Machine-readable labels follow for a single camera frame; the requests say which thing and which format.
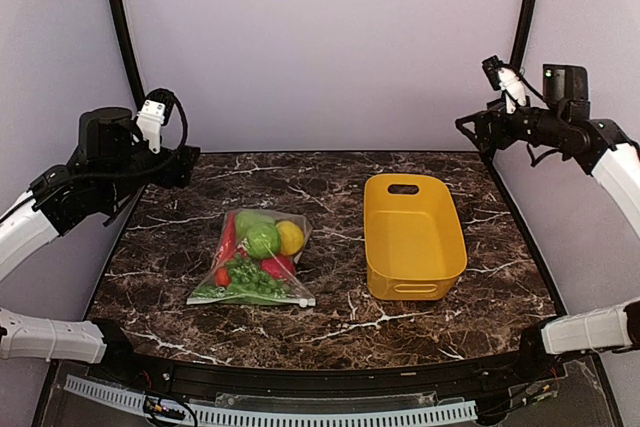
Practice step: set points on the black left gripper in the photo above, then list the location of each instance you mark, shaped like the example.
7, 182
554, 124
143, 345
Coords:
184, 161

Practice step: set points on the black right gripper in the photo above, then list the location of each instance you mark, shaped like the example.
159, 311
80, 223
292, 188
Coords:
493, 113

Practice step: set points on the yellow plastic basket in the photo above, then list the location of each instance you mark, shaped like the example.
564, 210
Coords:
414, 244

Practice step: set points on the orange toy carrot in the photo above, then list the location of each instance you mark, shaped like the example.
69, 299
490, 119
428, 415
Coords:
228, 239

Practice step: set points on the green toy chayote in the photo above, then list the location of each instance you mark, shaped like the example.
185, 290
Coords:
246, 218

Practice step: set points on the green toy grapes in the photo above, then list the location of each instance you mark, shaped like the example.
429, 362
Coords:
247, 277

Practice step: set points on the clear dotted zip top bag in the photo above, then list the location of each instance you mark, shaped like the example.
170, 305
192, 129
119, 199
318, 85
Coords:
255, 261

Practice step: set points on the green toy guava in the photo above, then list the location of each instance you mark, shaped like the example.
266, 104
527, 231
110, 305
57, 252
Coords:
263, 241

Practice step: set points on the red toy apple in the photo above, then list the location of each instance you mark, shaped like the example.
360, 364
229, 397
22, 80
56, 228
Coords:
279, 267

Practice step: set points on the yellow toy lemon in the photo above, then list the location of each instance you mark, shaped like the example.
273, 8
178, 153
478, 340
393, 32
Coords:
292, 238

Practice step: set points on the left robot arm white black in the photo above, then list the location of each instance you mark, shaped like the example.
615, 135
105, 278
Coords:
55, 204

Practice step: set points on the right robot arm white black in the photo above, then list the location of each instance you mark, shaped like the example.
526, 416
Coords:
610, 158

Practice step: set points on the small right wrist webcam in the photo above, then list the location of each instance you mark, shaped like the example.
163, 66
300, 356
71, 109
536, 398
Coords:
505, 79

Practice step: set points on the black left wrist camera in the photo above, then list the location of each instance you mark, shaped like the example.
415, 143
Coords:
105, 136

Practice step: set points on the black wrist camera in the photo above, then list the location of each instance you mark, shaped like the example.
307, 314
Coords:
105, 136
566, 91

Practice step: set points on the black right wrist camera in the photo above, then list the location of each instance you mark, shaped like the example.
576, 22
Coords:
566, 91

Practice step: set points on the black right frame post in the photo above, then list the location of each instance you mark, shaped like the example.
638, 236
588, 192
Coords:
522, 32

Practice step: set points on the black frame post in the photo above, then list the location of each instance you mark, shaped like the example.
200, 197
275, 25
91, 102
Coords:
126, 49
522, 32

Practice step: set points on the black front rail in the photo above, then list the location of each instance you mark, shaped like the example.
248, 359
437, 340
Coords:
483, 377

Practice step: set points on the black left frame post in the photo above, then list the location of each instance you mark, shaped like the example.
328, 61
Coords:
126, 49

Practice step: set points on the white slotted cable duct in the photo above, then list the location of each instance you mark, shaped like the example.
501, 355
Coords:
246, 410

